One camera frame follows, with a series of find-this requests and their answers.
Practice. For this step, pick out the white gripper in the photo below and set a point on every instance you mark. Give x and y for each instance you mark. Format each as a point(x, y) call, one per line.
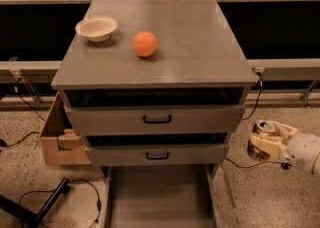
point(301, 152)

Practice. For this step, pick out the orange soda can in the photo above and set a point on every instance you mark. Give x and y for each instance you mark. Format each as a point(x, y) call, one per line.
point(263, 129)

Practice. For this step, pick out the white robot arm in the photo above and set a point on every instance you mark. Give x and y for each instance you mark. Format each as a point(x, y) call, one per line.
point(273, 139)

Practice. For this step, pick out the grey top drawer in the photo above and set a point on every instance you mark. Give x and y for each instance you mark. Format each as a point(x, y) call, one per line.
point(152, 120)

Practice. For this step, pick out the grey drawer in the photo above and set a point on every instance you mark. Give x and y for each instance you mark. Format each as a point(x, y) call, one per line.
point(157, 155)
point(168, 196)
point(152, 120)

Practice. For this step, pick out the grey middle drawer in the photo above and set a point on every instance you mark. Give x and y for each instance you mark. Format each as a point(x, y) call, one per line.
point(157, 155)

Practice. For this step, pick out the grey drawer cabinet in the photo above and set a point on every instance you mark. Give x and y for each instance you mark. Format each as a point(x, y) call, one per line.
point(197, 63)

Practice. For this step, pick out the grey bottom drawer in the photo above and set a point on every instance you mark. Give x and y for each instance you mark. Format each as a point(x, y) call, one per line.
point(168, 196)

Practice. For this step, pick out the orange fruit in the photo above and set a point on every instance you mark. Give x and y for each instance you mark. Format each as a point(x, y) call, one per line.
point(144, 44)

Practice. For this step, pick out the white paper bowl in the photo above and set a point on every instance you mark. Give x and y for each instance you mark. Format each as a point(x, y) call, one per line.
point(96, 29)

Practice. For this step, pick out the cardboard box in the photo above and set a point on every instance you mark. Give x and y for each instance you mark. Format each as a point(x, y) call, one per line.
point(60, 145)

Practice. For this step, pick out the black stand leg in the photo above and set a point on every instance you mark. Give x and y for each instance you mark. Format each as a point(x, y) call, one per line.
point(33, 216)

